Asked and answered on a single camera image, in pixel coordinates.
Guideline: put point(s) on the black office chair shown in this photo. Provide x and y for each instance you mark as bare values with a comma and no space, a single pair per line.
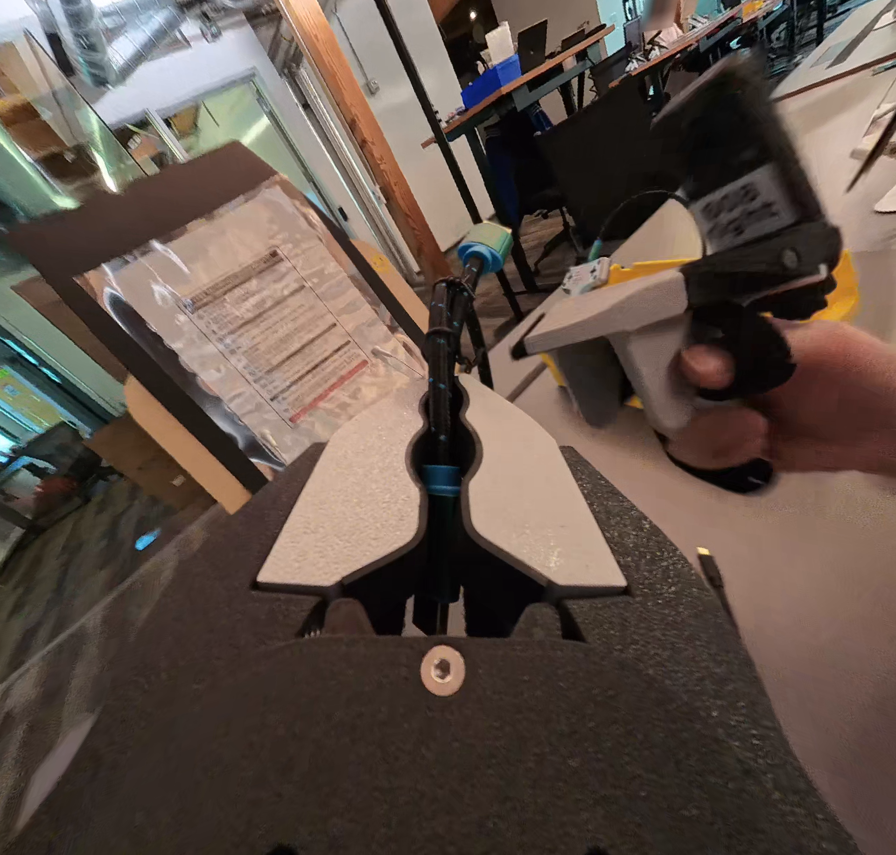
602,155

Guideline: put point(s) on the blue bin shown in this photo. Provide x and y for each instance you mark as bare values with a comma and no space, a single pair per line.
490,85

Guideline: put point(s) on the wooden table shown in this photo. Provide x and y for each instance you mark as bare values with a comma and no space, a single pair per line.
532,74

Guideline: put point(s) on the instruction board with plastic cover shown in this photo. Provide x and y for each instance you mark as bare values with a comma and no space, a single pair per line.
245,323

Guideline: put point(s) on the yellow plastic bin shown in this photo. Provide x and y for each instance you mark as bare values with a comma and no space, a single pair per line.
843,295

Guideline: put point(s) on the office chair with blue jacket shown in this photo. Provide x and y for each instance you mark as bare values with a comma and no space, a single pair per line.
511,162

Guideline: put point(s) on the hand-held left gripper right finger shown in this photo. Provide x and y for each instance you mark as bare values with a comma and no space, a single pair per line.
539,512

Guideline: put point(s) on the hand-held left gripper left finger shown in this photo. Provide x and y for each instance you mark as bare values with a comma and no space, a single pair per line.
343,505

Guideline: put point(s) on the white hdmi adapter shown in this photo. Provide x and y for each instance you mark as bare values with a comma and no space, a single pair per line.
584,279

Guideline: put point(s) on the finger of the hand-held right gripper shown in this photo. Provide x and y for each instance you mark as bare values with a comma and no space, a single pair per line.
616,309
602,386

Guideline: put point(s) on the person's right hand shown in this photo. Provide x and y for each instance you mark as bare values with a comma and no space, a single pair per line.
826,407

